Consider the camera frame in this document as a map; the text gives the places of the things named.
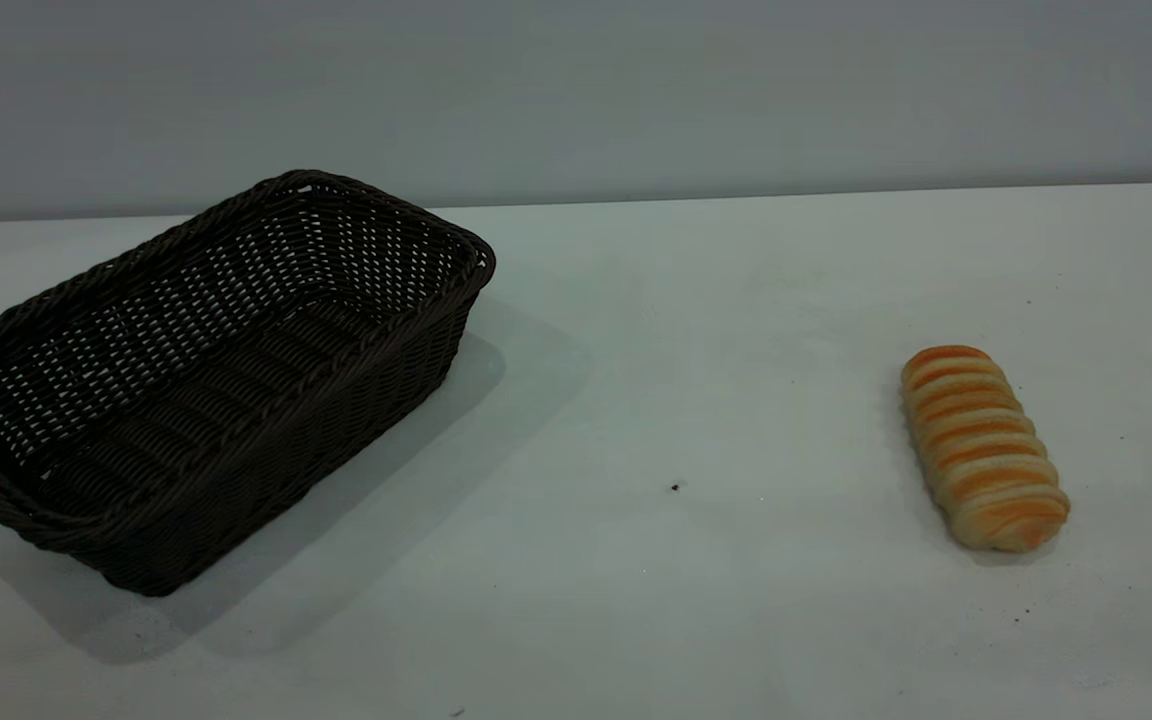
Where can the black woven wicker basket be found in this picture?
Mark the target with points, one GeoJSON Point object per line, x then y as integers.
{"type": "Point", "coordinates": [186, 410]}

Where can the striped orange bread loaf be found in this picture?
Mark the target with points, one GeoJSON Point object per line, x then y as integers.
{"type": "Point", "coordinates": [981, 450]}

